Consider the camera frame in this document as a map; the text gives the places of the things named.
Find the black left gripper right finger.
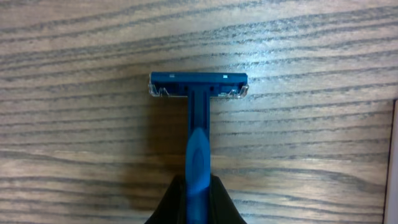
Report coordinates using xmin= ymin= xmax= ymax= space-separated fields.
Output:
xmin=208 ymin=174 xmax=246 ymax=224

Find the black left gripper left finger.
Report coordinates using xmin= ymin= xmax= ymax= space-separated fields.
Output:
xmin=145 ymin=175 xmax=186 ymax=224

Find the blue disposable razor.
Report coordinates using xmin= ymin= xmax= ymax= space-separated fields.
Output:
xmin=149 ymin=72 xmax=249 ymax=224

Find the white cardboard box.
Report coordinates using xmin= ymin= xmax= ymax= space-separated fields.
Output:
xmin=383 ymin=100 xmax=397 ymax=224

